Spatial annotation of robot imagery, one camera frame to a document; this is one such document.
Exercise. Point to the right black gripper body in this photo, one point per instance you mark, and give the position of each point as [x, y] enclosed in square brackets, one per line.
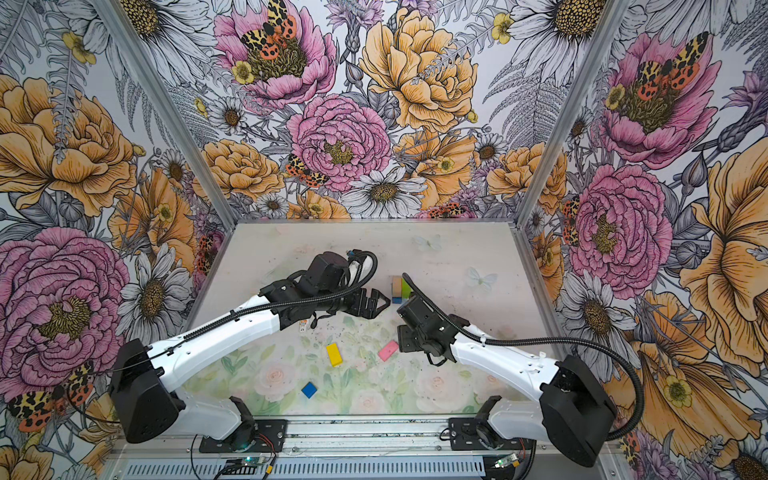
[411, 341]

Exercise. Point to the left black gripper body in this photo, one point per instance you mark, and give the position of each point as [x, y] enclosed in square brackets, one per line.
[353, 304]

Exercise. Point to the pink rectangular wood block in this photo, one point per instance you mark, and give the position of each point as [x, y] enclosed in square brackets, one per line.
[388, 350]

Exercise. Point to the natural wood rectangular block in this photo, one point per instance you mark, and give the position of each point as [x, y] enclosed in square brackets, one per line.
[396, 286]

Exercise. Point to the green rectangular wood block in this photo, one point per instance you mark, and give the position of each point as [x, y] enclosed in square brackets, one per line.
[406, 289]

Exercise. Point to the yellow rectangular wood block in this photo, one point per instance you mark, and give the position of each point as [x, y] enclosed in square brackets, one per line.
[334, 355]

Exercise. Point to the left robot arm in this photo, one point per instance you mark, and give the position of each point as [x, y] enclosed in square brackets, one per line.
[147, 382]

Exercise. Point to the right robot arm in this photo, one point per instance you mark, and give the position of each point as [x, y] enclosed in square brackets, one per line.
[574, 412]

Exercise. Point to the blue wood cube near rail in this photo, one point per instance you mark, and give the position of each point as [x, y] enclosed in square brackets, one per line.
[309, 390]

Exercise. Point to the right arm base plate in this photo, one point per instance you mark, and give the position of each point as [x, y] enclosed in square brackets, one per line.
[474, 434]

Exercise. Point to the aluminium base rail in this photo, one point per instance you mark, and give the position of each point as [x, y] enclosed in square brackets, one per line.
[368, 436]

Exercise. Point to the white vented cable duct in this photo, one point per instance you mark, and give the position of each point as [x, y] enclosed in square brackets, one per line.
[420, 467]

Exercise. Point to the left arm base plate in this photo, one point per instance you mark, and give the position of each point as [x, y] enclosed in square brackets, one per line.
[256, 436]

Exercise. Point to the right aluminium corner post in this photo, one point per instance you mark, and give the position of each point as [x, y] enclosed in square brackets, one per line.
[599, 48]

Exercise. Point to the aluminium corner post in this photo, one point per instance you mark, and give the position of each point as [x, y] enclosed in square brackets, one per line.
[599, 48]
[139, 59]

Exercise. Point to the left aluminium corner post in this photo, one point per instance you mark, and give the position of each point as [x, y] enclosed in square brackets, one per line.
[139, 59]

